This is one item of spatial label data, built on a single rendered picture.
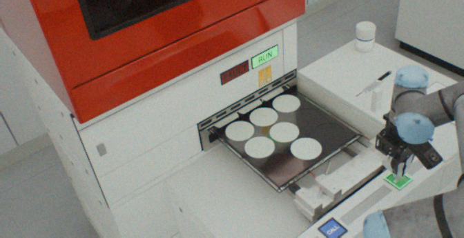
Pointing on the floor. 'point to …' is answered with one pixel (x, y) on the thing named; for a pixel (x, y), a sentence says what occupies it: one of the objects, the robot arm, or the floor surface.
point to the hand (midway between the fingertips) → (400, 177)
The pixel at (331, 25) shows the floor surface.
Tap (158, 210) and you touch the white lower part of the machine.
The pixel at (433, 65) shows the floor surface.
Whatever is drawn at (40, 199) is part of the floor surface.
